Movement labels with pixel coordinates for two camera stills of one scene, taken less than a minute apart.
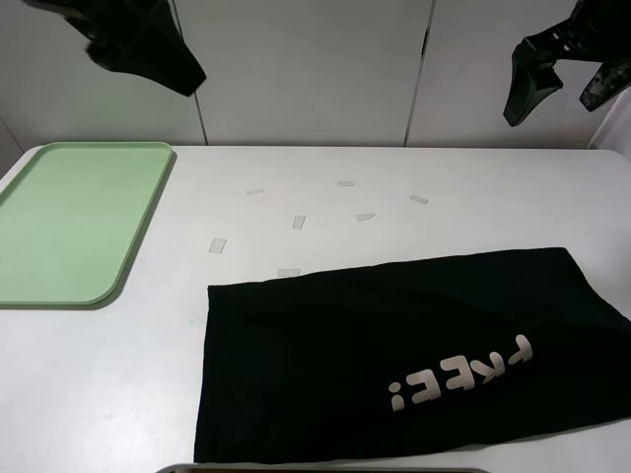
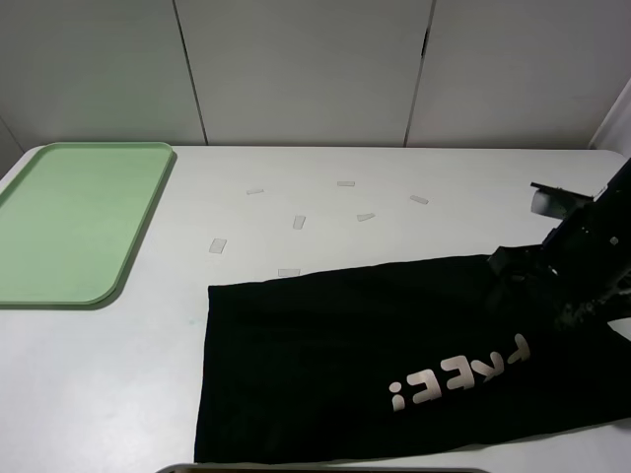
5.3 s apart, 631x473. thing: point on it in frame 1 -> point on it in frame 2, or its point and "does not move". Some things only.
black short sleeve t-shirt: [408, 353] does not move
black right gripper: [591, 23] -> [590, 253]
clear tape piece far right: [419, 199] does not move
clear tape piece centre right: [363, 217] does not move
